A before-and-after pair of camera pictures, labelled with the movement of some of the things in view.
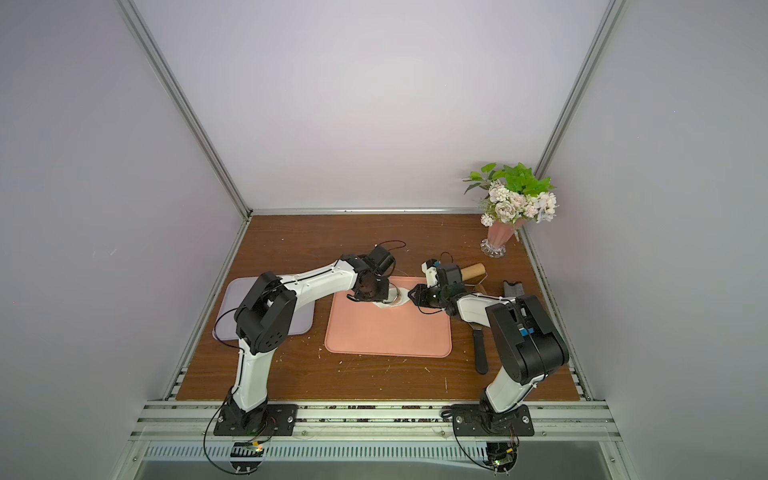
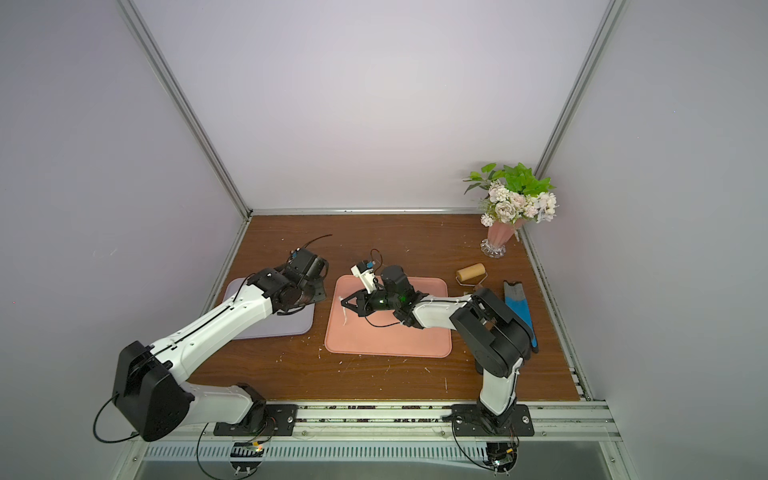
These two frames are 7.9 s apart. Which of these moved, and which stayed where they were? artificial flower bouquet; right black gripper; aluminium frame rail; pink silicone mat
Moved: right black gripper
Stayed: pink silicone mat; aluminium frame rail; artificial flower bouquet
